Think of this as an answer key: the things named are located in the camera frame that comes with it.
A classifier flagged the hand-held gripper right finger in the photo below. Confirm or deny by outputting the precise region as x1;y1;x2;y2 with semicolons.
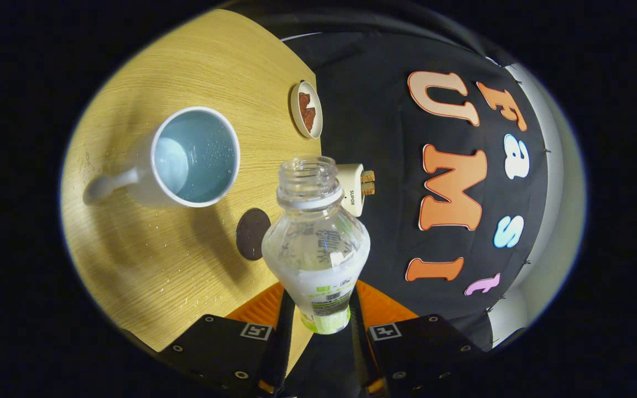
349;279;488;397

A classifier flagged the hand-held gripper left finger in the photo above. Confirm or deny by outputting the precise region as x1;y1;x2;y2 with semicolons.
155;281;297;397

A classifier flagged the round dark brown coaster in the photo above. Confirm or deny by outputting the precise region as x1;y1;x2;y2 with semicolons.
236;208;271;261

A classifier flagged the clear plastic juice bottle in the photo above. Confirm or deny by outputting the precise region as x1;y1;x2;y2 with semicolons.
261;156;371;336

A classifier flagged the white cup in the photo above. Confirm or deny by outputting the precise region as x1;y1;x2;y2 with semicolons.
82;106;241;209

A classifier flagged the wooden table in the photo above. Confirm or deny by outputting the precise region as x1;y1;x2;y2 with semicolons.
60;8;325;376

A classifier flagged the white toaster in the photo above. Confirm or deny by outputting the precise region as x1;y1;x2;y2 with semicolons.
336;163;366;218

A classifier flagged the round white plate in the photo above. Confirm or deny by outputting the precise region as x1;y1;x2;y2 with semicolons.
289;81;323;139

